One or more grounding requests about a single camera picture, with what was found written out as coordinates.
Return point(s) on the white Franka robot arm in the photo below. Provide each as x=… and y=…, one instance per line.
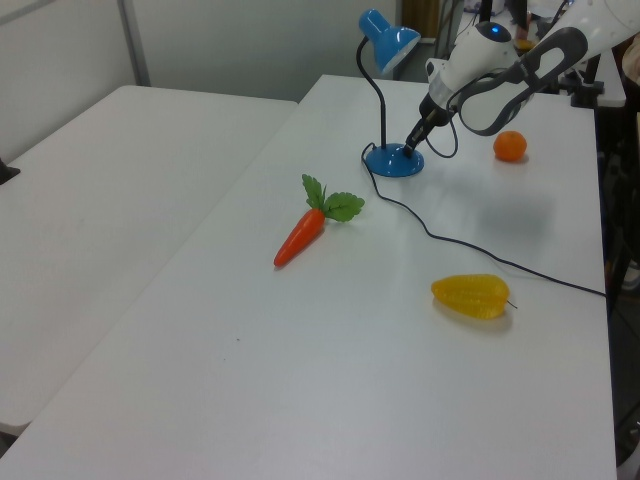
x=475, y=50

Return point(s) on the small yellow background object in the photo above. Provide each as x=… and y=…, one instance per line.
x=523, y=45

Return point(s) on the orange toy carrot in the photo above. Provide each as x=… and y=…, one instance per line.
x=300, y=237

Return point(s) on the orange mandarin fruit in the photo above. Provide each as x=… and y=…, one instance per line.
x=510, y=145

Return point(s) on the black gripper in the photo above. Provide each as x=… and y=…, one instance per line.
x=432, y=112

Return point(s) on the black equipment box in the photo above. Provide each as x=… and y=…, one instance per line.
x=559, y=84

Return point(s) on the blue desk lamp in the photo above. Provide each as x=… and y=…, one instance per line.
x=387, y=162

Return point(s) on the black clamp stand pole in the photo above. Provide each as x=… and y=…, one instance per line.
x=586, y=95

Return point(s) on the black bracket at table edge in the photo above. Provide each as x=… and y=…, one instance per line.
x=7, y=172

